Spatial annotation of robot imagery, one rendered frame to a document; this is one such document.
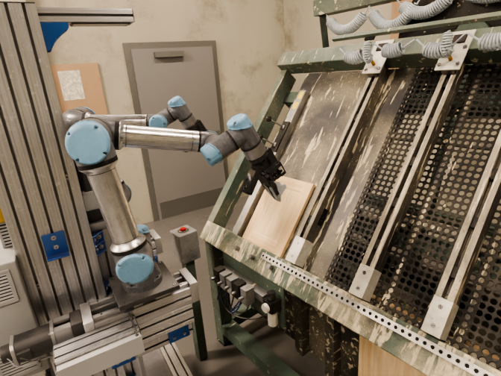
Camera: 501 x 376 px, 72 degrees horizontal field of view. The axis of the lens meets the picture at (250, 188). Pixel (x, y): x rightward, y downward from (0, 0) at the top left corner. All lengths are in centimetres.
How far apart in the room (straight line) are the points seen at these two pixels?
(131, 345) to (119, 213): 47
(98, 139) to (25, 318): 76
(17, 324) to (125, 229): 58
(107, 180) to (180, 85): 349
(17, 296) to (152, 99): 328
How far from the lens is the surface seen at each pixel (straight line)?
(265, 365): 224
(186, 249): 205
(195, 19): 473
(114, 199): 113
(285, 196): 188
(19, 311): 153
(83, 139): 107
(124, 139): 122
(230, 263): 199
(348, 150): 174
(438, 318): 135
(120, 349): 135
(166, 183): 460
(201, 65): 464
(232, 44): 491
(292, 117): 211
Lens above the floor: 178
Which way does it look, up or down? 19 degrees down
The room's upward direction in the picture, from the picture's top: 4 degrees counter-clockwise
